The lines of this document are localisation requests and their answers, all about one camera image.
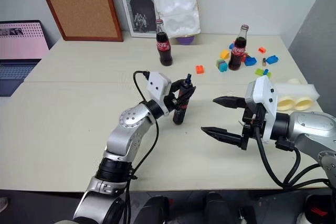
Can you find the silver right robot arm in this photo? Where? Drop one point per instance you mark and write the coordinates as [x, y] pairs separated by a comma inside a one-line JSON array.
[[309, 127]]

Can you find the small metal bit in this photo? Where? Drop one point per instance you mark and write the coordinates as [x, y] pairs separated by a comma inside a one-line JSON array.
[[264, 62]]

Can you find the glass cola bottle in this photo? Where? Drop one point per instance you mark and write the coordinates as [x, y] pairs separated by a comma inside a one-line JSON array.
[[237, 51], [165, 48]]

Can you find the laptop with pink screen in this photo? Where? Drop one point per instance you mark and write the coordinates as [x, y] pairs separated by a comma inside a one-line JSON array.
[[18, 51]]

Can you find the dark rounded shape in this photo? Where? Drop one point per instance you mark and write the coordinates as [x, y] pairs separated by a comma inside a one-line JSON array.
[[153, 209], [216, 208]]

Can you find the white moulded foam tray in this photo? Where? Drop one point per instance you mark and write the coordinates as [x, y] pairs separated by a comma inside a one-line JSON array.
[[176, 1]]

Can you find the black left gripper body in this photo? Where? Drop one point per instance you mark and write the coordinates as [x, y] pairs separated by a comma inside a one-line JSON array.
[[172, 102]]

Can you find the dark red electric screwdriver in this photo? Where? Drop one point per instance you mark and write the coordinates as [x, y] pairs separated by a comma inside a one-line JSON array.
[[180, 113]]

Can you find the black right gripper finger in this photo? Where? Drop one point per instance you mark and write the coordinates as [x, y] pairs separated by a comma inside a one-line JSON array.
[[231, 102], [223, 135]]

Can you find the graphic design book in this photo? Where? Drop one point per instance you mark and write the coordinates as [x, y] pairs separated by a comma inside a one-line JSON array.
[[136, 1]]

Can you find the cream plastic cylinder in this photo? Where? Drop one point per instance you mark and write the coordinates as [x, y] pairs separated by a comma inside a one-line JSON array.
[[303, 104], [286, 104]]

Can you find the yellow orange toy block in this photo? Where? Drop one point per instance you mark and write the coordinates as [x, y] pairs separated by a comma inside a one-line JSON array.
[[224, 54]]

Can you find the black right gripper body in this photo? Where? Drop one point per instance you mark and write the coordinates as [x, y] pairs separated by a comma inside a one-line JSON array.
[[252, 127]]

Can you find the small blue toy block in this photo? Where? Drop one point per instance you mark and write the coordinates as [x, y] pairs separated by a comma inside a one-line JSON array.
[[267, 73], [231, 45]]

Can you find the white foam wrap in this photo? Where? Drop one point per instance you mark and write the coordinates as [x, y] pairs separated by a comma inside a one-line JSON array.
[[302, 90]]

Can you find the purple bowl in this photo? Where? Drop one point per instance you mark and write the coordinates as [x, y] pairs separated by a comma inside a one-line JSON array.
[[186, 40]]

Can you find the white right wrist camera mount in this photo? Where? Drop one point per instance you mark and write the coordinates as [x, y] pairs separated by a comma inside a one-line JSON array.
[[267, 98]]

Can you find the cork board with brown frame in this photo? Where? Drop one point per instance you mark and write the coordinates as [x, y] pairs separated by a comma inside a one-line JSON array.
[[78, 3]]

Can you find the green toy block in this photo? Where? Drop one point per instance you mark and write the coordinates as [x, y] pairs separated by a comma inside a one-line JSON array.
[[259, 71]]

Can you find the red toy block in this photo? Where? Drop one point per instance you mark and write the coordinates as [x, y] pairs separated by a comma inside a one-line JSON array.
[[245, 56]]

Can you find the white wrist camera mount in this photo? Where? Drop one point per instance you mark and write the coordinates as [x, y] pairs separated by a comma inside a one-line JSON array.
[[267, 98], [157, 85]]

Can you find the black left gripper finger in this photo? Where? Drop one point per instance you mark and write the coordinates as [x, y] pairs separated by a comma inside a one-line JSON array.
[[178, 81], [187, 94]]

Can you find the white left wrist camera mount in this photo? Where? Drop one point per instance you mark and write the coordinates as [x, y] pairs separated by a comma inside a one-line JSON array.
[[157, 85]]

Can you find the black shoe with red laces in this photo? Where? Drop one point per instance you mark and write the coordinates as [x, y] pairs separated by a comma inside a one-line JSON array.
[[317, 209]]

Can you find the green blue stacked toy blocks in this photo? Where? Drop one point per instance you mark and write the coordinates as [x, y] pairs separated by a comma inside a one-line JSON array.
[[221, 65]]

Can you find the small orange toy block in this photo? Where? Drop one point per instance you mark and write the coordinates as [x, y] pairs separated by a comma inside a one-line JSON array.
[[262, 49]]

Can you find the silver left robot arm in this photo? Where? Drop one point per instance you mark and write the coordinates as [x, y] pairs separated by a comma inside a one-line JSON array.
[[123, 132]]

